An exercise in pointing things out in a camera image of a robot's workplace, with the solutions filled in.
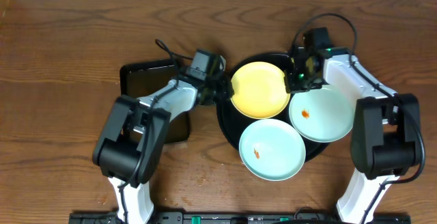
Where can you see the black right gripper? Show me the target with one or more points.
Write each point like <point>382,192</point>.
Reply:
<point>291,86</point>

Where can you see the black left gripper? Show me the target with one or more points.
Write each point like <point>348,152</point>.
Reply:
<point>221,89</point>

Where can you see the yellow plate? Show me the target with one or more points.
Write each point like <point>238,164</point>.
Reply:
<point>259,90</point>

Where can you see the pale green plate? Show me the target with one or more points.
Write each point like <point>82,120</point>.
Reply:
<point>322,115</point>

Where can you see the pale blue plate front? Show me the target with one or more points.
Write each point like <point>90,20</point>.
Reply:
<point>272,150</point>

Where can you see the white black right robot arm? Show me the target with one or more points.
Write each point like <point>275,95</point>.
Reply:
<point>386,145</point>

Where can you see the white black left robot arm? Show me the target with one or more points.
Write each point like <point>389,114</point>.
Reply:
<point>129,147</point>

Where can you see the black rectangular water tray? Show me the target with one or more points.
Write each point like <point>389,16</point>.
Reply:
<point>142,79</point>

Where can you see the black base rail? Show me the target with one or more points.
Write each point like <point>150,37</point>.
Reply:
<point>181,218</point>

